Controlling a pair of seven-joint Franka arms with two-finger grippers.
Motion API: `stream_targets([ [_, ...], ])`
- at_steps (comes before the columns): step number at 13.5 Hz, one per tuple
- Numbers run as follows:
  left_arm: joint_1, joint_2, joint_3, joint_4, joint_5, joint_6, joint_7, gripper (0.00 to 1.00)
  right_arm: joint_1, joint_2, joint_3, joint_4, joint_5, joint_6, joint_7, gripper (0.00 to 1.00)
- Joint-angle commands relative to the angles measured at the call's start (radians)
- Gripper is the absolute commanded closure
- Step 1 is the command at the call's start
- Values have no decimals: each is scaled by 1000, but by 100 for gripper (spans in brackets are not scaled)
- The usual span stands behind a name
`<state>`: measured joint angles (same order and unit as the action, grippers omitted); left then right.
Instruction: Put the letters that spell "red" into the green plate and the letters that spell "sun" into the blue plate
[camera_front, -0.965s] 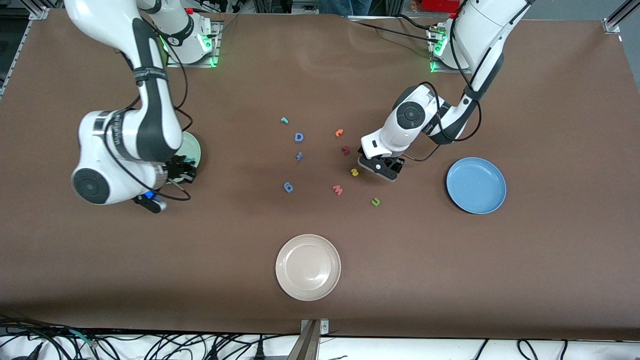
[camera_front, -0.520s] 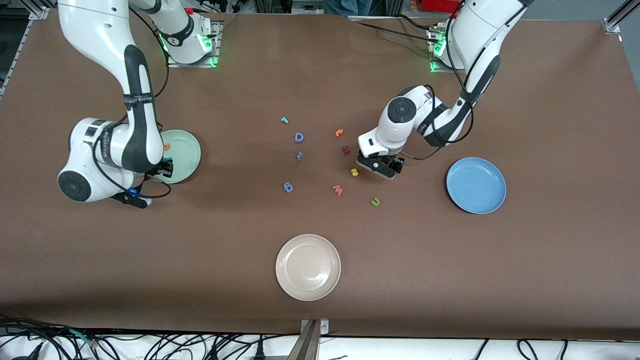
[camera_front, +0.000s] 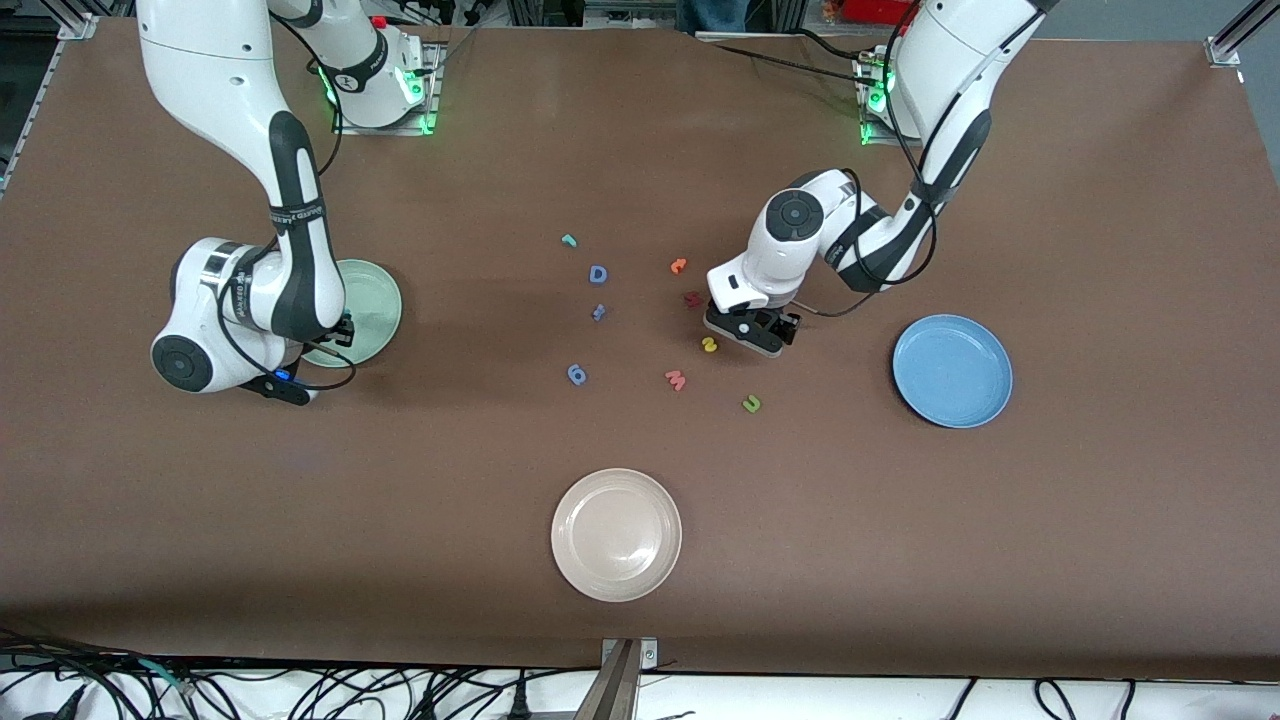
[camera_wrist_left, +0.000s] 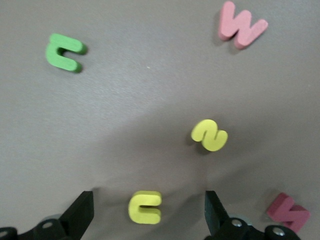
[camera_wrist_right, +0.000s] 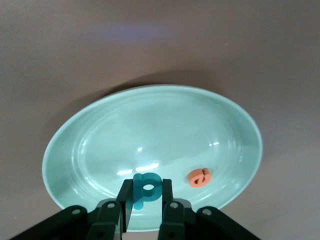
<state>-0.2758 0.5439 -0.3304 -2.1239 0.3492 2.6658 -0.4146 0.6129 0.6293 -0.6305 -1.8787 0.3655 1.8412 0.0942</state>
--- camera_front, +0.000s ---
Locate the pale green plate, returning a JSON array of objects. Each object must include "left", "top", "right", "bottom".
[{"left": 300, "top": 259, "right": 403, "bottom": 367}]

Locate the blue plate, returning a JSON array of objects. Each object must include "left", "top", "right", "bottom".
[{"left": 892, "top": 314, "right": 1014, "bottom": 430}]

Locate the beige plate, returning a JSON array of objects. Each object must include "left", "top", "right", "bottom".
[{"left": 550, "top": 468, "right": 684, "bottom": 603}]

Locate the person in blue jeans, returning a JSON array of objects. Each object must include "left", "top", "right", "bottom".
[{"left": 678, "top": 0, "right": 751, "bottom": 34}]

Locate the red box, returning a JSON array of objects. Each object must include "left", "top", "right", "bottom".
[{"left": 840, "top": 0, "right": 921, "bottom": 26}]

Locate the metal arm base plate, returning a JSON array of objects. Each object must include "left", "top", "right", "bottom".
[
  {"left": 858, "top": 50, "right": 906, "bottom": 149},
  {"left": 332, "top": 40, "right": 444, "bottom": 137}
]

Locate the black cable on table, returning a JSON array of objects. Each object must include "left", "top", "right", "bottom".
[{"left": 697, "top": 30, "right": 881, "bottom": 86}]

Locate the small metal bracket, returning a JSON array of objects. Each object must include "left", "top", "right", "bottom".
[{"left": 600, "top": 637, "right": 660, "bottom": 672}]

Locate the teal cable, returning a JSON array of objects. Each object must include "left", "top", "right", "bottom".
[{"left": 135, "top": 655, "right": 196, "bottom": 696}]

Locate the aluminium profile post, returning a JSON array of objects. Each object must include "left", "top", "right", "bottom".
[{"left": 574, "top": 638, "right": 643, "bottom": 720}]

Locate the black looped cable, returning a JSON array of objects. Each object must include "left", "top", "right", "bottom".
[{"left": 1033, "top": 678, "right": 1079, "bottom": 720}]

